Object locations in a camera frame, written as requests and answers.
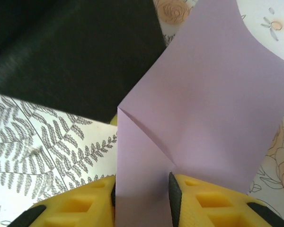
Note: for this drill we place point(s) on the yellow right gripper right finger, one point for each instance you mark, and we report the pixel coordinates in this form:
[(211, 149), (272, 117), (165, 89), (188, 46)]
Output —
[(215, 208)]

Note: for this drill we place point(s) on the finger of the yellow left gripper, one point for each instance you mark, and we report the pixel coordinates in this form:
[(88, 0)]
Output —
[(73, 54)]

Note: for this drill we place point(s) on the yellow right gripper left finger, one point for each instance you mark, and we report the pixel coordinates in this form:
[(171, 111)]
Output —
[(85, 208)]

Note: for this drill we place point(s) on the purple paper sheet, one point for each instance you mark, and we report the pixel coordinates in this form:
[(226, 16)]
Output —
[(203, 94)]

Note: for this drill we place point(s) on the floral patterned table cover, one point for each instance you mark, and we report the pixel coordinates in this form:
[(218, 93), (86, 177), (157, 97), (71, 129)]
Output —
[(38, 142)]

